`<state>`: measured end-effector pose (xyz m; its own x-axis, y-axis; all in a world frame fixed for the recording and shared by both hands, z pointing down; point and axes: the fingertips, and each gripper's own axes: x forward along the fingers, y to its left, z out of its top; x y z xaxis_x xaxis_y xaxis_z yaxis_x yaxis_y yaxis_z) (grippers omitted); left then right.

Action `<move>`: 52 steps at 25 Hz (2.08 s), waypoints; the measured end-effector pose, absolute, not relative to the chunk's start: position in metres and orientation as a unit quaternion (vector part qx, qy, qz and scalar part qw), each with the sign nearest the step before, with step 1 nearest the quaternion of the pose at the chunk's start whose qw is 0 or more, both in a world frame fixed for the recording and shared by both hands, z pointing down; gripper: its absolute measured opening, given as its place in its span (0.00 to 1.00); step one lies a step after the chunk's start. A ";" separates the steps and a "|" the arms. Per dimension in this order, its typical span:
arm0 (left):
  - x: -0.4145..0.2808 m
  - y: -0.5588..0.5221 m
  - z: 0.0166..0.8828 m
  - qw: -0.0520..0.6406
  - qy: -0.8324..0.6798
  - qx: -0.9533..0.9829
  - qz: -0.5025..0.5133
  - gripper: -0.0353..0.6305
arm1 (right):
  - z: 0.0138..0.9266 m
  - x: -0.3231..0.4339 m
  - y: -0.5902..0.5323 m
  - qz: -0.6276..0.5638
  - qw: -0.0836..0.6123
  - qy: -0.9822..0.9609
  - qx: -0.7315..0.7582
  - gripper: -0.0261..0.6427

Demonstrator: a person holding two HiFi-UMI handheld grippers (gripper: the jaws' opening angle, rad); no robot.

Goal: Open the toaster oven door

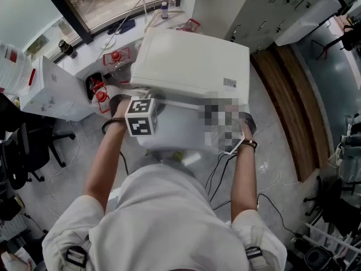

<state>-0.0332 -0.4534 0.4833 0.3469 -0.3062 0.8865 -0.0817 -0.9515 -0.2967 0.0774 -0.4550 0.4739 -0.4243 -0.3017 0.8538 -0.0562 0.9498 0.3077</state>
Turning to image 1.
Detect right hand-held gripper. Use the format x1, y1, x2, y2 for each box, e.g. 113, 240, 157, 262
199, 92, 257, 155

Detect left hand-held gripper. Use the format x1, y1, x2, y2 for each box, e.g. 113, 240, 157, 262
109, 94, 167, 137

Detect white toaster oven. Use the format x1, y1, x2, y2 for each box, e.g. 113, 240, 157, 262
130, 28, 251, 155

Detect person's right forearm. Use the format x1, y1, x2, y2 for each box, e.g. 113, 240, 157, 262
230, 125, 259, 228

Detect person's left forearm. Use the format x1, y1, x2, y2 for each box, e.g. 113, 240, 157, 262
83, 102, 133, 213

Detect red-capped clear water bottle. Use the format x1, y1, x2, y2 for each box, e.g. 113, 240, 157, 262
102, 46, 134, 86
90, 82, 121, 115

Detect white roll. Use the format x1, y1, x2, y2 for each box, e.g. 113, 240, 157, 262
181, 153, 202, 167

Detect yellow-green cloth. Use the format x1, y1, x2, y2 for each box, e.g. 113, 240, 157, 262
145, 149, 187, 163

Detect black waste bin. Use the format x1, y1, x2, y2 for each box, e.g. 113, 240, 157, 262
84, 71, 107, 102

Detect wooden plank strip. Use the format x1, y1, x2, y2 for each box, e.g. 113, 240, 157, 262
249, 43, 331, 183

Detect white round plate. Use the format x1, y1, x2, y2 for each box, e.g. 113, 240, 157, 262
100, 37, 118, 50

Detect white water dispenser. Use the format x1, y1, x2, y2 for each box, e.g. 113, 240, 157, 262
20, 55, 96, 122

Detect dark blue cloth bag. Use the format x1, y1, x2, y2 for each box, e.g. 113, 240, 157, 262
107, 18, 137, 36

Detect dark thermos flask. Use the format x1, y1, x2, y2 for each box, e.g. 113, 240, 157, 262
58, 39, 78, 59

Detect person's white shirt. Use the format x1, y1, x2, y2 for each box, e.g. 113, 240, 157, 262
41, 163, 288, 271

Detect black-framed window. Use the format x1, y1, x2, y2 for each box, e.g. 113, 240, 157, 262
38, 0, 183, 45

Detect black office chair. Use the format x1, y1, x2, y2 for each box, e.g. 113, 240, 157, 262
0, 93, 77, 191

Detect grey equipment pile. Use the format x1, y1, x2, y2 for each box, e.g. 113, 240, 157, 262
327, 114, 361, 186

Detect black chair base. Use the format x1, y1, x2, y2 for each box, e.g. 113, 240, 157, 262
303, 175, 361, 237

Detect black tripod stand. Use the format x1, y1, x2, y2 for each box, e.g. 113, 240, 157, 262
311, 24, 361, 62

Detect grey metal lockers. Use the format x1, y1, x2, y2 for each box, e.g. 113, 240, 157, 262
224, 0, 350, 53

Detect white desk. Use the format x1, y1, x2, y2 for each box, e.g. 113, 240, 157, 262
274, 0, 344, 47

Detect large clear water jug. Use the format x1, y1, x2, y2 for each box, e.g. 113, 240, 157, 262
0, 40, 37, 96

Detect black right wrist bracelet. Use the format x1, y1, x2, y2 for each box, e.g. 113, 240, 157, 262
238, 139, 258, 152

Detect black wrist bracelet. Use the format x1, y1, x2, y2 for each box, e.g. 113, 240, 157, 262
101, 117, 126, 136
238, 139, 258, 152

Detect black left wrist bracelet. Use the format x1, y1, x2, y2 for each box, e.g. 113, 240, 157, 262
101, 117, 126, 136

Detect black power cables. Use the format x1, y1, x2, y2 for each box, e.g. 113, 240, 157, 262
204, 152, 241, 211

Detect thin black cable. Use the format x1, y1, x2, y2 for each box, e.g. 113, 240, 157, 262
119, 150, 130, 177

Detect white floor cable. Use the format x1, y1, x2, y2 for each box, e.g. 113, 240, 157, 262
44, 122, 82, 212
257, 169, 300, 195

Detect black floor cable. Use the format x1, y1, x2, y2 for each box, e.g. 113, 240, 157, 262
256, 193, 305, 237

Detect red-handled clear container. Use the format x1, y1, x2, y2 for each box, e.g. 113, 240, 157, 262
177, 18, 204, 34

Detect grey harness strap with buckle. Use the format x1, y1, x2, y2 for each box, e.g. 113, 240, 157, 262
60, 235, 94, 271
242, 226, 268, 271

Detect white wire rack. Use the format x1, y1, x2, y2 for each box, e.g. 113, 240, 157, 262
304, 221, 361, 268

